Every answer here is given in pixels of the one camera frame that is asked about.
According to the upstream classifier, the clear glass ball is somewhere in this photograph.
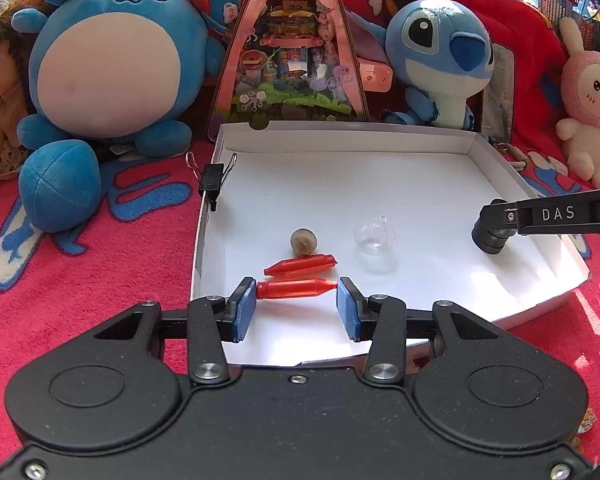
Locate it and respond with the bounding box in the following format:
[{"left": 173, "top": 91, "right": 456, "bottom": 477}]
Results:
[{"left": 354, "top": 216, "right": 397, "bottom": 256}]

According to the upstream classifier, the small pink toy box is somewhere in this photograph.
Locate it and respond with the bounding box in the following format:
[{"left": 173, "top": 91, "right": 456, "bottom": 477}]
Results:
[{"left": 358, "top": 57, "right": 396, "bottom": 93}]

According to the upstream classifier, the triangular pink toy box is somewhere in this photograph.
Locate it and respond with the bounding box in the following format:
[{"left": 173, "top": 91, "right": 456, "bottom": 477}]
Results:
[{"left": 206, "top": 0, "right": 371, "bottom": 141}]

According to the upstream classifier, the small brown walnut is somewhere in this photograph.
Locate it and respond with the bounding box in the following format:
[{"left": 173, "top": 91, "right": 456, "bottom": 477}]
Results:
[{"left": 290, "top": 228, "right": 319, "bottom": 255}]

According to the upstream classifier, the row of blue books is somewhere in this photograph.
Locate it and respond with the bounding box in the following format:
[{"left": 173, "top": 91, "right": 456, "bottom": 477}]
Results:
[{"left": 540, "top": 0, "right": 600, "bottom": 51}]

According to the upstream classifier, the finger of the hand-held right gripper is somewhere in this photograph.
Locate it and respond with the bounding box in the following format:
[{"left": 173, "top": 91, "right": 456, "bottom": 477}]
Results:
[{"left": 480, "top": 199, "right": 520, "bottom": 236}]

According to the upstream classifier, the blue alien plush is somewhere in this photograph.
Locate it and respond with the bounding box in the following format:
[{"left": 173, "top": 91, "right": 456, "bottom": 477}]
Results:
[{"left": 347, "top": 0, "right": 496, "bottom": 128}]

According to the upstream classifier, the white cardboard box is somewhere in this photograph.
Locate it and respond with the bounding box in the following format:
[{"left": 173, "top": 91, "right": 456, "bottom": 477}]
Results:
[{"left": 190, "top": 121, "right": 592, "bottom": 367}]

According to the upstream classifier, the black binder clip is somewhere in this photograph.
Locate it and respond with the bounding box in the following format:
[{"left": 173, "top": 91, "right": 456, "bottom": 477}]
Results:
[{"left": 185, "top": 152, "right": 238, "bottom": 211}]

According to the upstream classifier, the pink bunny plush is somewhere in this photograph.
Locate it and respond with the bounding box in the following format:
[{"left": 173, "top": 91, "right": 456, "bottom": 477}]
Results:
[{"left": 555, "top": 17, "right": 600, "bottom": 190}]

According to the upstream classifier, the red plastic tube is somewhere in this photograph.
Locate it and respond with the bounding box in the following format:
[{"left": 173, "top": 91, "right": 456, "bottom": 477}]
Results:
[
  {"left": 256, "top": 278, "right": 339, "bottom": 301},
  {"left": 263, "top": 254, "right": 339, "bottom": 278}
]

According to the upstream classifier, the brown-haired doll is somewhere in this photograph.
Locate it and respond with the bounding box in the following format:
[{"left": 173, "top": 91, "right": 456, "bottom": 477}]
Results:
[{"left": 0, "top": 15, "right": 36, "bottom": 198}]

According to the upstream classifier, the round blue mouse plush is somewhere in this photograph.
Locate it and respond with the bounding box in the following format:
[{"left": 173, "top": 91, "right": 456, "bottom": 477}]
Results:
[{"left": 11, "top": 0, "right": 242, "bottom": 233}]

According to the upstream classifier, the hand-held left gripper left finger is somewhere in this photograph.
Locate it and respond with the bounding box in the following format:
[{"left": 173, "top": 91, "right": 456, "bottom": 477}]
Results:
[{"left": 94, "top": 276, "right": 258, "bottom": 386}]

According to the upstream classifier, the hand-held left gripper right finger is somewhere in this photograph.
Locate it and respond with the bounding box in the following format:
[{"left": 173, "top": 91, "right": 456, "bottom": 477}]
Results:
[{"left": 336, "top": 276, "right": 503, "bottom": 386}]

